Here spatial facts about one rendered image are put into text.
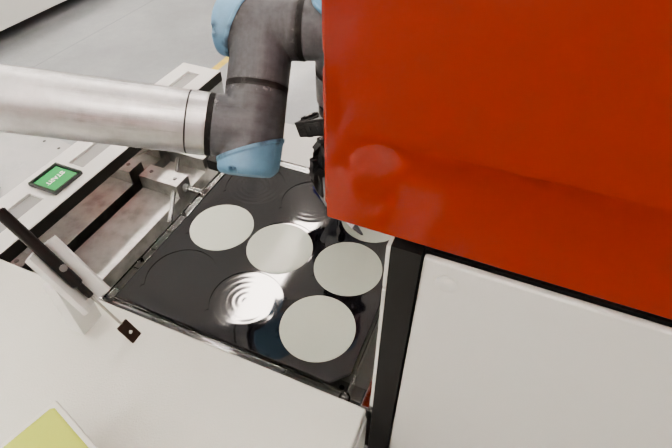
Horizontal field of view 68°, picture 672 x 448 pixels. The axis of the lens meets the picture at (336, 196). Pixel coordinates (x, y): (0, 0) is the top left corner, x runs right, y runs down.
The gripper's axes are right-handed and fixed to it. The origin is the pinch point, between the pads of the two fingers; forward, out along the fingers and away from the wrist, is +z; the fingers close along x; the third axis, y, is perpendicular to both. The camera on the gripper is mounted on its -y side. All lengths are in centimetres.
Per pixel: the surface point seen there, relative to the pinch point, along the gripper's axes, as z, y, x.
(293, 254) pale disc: 1.7, 4.3, -10.7
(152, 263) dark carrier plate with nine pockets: 1.6, -5.7, -29.0
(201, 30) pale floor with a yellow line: 88, -277, 70
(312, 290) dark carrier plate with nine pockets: 1.8, 11.5, -11.7
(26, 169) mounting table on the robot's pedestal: 9, -52, -42
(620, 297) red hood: -31, 44, -9
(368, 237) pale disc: 1.8, 7.6, 0.8
